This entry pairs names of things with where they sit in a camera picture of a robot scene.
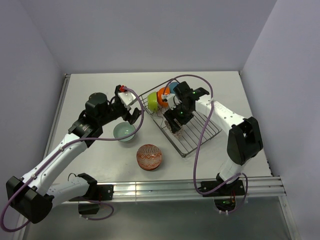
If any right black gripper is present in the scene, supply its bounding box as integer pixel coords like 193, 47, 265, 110
164, 101, 195, 134

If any brown patterned bowl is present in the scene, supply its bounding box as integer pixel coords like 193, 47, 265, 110
164, 119, 184, 139

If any pale green celadon bowl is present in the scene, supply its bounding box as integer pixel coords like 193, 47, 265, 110
113, 122, 136, 143

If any orange bowl white inside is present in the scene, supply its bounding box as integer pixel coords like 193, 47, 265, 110
156, 87, 170, 108

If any blue ceramic bowl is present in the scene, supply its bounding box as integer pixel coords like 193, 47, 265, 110
168, 81, 179, 94

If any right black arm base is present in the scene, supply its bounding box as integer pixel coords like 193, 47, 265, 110
198, 179, 247, 212

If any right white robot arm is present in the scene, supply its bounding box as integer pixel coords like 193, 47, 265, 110
161, 81, 263, 195

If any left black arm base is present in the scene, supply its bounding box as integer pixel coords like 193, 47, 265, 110
74, 184, 115, 221

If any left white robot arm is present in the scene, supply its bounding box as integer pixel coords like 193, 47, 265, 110
6, 87, 144, 224

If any orange patterned bowl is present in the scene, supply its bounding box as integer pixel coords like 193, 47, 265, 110
136, 144, 163, 169

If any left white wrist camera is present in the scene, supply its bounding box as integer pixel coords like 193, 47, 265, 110
116, 85, 137, 110

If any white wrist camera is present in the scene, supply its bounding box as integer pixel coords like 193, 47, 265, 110
116, 85, 137, 110
162, 93, 180, 110

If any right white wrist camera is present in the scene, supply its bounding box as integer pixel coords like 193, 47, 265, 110
162, 93, 180, 110

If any grey wire dish rack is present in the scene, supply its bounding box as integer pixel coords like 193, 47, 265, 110
139, 81, 206, 158

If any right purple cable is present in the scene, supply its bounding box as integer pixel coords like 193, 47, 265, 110
163, 74, 249, 213

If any purple cable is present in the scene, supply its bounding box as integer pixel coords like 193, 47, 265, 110
163, 74, 249, 213
0, 83, 146, 231

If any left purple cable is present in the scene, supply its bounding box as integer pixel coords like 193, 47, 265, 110
0, 83, 146, 231

